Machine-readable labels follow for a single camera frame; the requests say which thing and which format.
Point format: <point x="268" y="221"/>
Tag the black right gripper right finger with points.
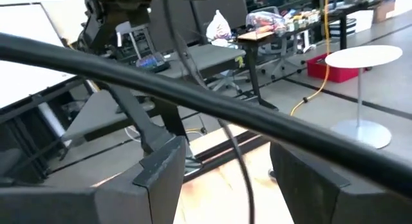
<point x="305" y="192"/>

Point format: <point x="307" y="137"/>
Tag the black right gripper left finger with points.
<point x="154" y="192"/>

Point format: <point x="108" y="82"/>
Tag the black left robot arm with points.
<point x="109" y="21"/>

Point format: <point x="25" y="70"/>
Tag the small red plastic tub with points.
<point x="334" y="72"/>

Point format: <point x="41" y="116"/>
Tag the black keyboard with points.
<point x="151" y="63"/>

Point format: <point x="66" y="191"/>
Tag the black desk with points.
<point x="254" y="72"/>

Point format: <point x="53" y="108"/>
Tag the grey office chair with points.
<point x="283" y="53"/>

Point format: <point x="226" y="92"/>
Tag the grey desk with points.
<point x="206" y="58"/>

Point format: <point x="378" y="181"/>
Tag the white floor lamp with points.
<point x="363" y="56"/>

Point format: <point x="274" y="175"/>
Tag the clear bag colourful items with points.
<point x="265" y="21"/>

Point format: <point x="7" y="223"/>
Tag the white plastic bag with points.
<point x="219" y="27"/>

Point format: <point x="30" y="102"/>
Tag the brown cardboard box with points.
<point x="383" y="10"/>

